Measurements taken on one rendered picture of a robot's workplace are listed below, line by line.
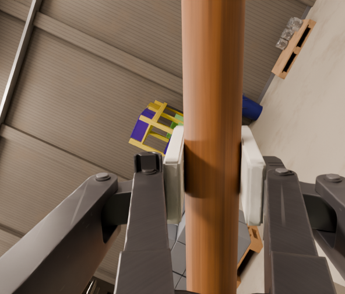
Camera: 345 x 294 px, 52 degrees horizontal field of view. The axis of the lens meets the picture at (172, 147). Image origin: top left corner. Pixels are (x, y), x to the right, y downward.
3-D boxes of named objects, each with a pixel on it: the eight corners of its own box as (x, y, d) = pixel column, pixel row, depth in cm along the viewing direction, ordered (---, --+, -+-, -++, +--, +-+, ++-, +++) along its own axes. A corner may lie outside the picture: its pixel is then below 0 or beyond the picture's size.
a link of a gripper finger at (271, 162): (271, 195, 13) (353, 197, 13) (254, 154, 18) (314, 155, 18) (268, 231, 14) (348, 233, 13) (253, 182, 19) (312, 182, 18)
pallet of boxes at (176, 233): (253, 214, 517) (174, 178, 510) (263, 246, 434) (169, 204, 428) (214, 280, 553) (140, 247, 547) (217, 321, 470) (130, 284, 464)
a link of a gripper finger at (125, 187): (161, 229, 14) (88, 227, 14) (171, 181, 19) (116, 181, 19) (159, 195, 14) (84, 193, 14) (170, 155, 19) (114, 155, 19)
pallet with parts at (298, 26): (304, 23, 714) (289, 16, 712) (317, 20, 634) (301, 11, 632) (275, 76, 746) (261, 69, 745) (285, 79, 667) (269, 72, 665)
